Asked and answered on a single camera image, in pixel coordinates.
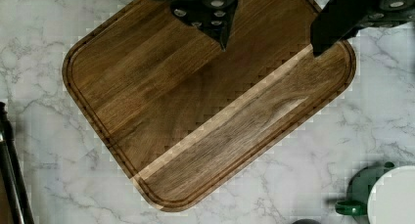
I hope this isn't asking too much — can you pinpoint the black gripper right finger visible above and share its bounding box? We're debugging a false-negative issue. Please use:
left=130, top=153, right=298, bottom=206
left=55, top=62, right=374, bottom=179
left=310, top=0, right=415, bottom=57

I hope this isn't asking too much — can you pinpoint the wooden cutting board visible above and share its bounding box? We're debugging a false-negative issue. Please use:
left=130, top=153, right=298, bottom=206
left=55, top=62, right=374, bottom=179
left=63, top=0, right=356, bottom=211

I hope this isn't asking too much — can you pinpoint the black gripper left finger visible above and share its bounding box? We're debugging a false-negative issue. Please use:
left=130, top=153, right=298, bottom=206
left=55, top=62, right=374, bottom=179
left=156, top=0, right=239, bottom=51

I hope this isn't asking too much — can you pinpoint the green enamel mug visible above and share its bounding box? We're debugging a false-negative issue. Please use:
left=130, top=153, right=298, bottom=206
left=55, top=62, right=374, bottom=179
left=335, top=161, right=415, bottom=224

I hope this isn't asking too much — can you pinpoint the dark round lid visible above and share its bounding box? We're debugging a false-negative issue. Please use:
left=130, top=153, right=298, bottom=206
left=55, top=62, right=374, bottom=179
left=292, top=219, right=321, bottom=224

